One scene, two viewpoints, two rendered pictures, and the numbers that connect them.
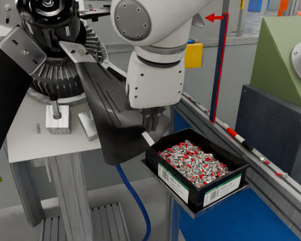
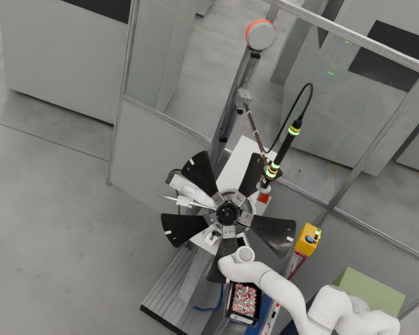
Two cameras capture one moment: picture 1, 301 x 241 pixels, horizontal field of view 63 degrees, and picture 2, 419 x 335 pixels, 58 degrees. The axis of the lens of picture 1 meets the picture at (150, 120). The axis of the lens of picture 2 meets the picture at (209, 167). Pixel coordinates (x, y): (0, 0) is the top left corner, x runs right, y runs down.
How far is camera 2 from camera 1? 157 cm
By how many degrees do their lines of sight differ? 28
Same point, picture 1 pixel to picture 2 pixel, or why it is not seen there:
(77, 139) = (214, 248)
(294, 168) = not seen: outside the picture
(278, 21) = (356, 275)
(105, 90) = (225, 253)
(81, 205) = (201, 268)
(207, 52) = (362, 235)
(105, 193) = not seen: hidden behind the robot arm
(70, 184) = (203, 256)
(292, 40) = (353, 291)
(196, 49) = (310, 247)
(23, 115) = not seen: hidden behind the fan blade
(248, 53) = (402, 260)
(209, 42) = (369, 230)
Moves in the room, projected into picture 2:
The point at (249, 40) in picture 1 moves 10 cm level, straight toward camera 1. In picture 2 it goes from (409, 252) to (399, 256)
